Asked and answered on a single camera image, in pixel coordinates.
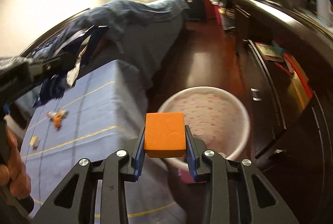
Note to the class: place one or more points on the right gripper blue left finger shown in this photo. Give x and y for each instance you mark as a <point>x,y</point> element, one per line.
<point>74,198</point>

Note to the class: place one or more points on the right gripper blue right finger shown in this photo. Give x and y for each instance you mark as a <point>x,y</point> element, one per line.
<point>235,192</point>

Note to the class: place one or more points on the blue foil wrapper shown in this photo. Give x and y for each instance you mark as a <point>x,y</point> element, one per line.
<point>51,74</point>

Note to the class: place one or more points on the orange box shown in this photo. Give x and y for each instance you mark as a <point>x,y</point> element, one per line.
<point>164,135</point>

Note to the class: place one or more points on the pink speckled trash bin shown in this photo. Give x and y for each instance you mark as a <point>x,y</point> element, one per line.
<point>215,116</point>

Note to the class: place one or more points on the person's left hand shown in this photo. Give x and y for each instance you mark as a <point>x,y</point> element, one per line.
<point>14,174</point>

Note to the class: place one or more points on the dark wooden headboard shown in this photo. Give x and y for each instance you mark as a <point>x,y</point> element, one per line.
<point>51,33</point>

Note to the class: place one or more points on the small pink bottle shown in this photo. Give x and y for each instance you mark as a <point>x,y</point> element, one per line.
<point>51,114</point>

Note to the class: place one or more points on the white open box lid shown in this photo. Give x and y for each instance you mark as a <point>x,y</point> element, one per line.
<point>34,142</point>

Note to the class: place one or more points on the blue checked tablecloth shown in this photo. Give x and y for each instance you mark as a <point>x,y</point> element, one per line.
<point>105,108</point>

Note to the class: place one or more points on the blue patterned duvet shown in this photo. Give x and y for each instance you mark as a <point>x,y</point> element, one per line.
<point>114,16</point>

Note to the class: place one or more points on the bed with dark base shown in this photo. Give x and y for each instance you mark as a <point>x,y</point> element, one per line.
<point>143,46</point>

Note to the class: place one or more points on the dark wooden dresser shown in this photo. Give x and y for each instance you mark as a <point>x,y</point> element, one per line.
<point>286,63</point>

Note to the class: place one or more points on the black suitcase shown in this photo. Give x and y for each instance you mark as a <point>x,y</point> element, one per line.
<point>196,9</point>

